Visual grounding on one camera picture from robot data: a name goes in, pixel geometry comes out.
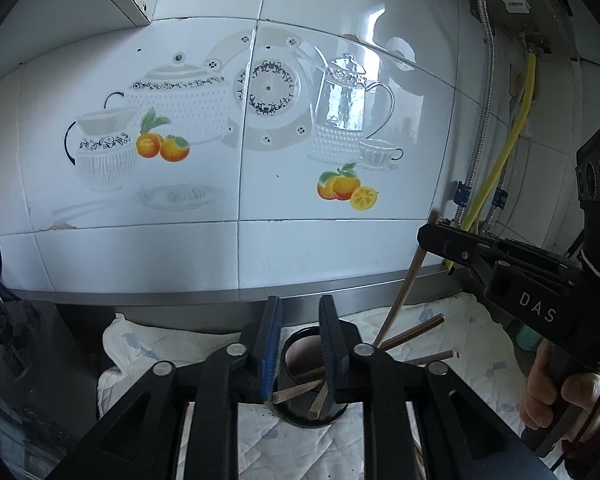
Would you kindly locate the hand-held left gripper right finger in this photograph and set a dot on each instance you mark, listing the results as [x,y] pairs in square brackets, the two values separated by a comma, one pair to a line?
[330,360]

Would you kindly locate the person's right hand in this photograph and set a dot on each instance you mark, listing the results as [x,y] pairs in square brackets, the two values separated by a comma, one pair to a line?
[555,395]

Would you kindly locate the black blender base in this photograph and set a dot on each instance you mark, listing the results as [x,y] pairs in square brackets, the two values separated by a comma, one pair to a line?
[20,360]

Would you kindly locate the white quilted mat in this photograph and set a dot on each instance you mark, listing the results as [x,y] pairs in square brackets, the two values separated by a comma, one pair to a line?
[145,355]

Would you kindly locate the group of wooden chopsticks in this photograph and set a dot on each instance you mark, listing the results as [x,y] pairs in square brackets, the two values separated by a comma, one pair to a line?
[412,332]

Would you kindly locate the long brown wooden chopstick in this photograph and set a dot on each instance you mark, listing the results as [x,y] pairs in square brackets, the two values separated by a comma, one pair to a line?
[405,285]

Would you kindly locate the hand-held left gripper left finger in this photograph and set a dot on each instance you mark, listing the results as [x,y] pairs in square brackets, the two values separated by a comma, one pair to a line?
[269,360]

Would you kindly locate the black cylindrical chopstick holder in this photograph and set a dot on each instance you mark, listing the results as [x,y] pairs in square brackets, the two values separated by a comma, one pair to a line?
[300,360]

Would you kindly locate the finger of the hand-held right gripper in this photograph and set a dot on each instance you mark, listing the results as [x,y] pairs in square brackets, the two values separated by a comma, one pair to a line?
[455,247]

